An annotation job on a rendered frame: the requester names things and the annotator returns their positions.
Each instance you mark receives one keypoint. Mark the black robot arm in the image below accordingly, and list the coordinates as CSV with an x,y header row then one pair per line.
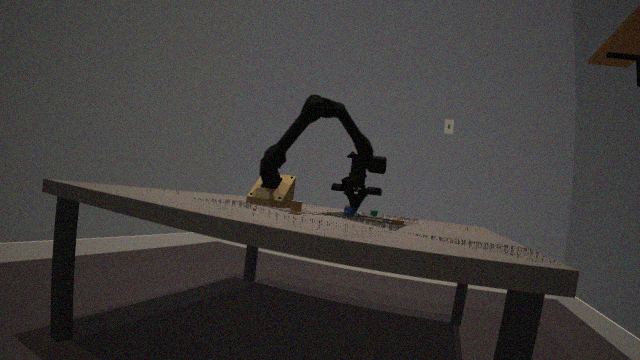
x,y
314,108

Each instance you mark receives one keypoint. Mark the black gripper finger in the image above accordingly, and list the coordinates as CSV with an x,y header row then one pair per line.
x,y
352,199
359,200

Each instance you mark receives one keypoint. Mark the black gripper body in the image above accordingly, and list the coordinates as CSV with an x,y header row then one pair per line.
x,y
362,191

